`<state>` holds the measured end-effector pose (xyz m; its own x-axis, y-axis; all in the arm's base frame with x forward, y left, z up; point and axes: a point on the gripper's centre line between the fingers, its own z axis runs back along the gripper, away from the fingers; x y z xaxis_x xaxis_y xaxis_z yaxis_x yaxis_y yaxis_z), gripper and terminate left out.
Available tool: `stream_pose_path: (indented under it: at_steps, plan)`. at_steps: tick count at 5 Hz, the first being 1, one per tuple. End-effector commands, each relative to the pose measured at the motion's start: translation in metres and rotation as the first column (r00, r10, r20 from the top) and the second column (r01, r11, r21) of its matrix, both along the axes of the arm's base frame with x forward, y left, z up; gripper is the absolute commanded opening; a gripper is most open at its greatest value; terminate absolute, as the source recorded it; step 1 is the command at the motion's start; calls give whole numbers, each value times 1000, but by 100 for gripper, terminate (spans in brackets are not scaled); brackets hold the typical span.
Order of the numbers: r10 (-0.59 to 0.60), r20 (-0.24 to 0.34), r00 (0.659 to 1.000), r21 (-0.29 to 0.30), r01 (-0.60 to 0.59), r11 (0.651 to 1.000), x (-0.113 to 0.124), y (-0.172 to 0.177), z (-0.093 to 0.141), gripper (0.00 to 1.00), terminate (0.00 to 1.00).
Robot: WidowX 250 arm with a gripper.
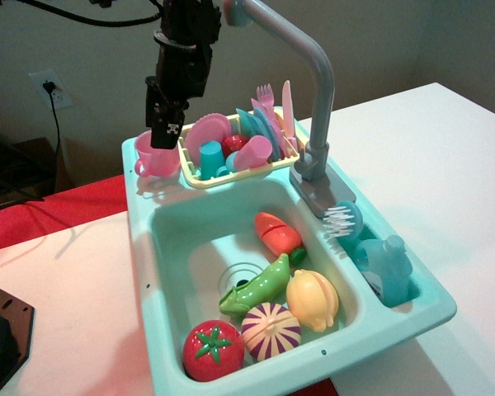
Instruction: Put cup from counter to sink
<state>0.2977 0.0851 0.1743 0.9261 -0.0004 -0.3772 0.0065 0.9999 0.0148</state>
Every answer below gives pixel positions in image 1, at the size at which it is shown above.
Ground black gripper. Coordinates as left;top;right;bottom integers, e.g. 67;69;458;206
145;39;213;149

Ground pink toy cup with handle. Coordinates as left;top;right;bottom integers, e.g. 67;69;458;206
134;130;180;177

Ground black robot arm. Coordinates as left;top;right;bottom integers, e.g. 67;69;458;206
0;1;222;149

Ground small teal toy cup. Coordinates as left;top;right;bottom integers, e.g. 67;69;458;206
215;152;238;177

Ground teal toy sink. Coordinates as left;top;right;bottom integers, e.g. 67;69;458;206
122;140;456;395

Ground pink scalloped toy plate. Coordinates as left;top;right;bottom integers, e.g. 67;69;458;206
184;113;232;167

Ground red toy strawberry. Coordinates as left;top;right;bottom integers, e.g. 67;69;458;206
221;134;249;157

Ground cream dish rack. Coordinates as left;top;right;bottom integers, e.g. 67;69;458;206
178;113;303;189

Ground blue toy plates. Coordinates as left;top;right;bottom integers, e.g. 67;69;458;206
236;108;286;162

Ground pink toy fork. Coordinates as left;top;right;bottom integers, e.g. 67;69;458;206
250;83;298;156

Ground pink toy tumbler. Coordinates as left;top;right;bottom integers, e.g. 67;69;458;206
233;135;273;171

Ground pink toy knife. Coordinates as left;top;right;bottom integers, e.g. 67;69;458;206
281;80;295;138

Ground orange toy carrot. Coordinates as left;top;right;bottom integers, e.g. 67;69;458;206
254;212;307;266

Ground grey toy faucet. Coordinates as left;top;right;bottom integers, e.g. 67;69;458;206
223;0;356;219

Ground red cloth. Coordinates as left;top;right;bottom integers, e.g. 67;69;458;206
0;175;127;249

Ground green toy pea pod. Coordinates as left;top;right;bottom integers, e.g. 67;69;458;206
219;253;290;318

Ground teal dish brush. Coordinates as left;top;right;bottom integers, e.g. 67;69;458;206
323;200;364;240

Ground yellow toy lemon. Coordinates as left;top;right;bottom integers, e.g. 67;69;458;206
286;270;339;332

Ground purple striped toy onion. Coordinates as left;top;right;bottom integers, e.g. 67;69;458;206
241;302;302;361

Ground red toy tomato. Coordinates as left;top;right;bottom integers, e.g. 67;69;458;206
182;319;245;382

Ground blue toy soap bottle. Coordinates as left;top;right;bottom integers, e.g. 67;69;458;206
353;235;413;308

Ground white wall outlet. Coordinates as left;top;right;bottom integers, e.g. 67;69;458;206
28;69;73;110

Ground black power cable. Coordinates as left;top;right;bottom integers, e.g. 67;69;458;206
42;81;63;195

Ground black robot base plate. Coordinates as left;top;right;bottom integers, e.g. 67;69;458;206
0;289;35;390

